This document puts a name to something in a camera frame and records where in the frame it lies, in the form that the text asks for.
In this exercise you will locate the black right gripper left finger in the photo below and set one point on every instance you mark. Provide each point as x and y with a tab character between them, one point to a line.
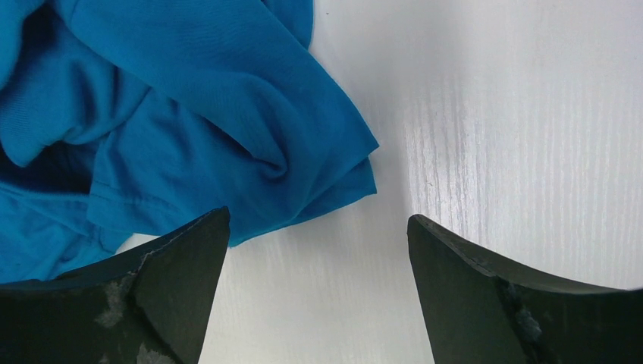
149	304

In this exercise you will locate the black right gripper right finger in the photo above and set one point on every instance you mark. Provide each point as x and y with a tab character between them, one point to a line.
481	307

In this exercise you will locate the blue t shirt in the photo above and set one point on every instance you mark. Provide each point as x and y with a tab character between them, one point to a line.
136	117

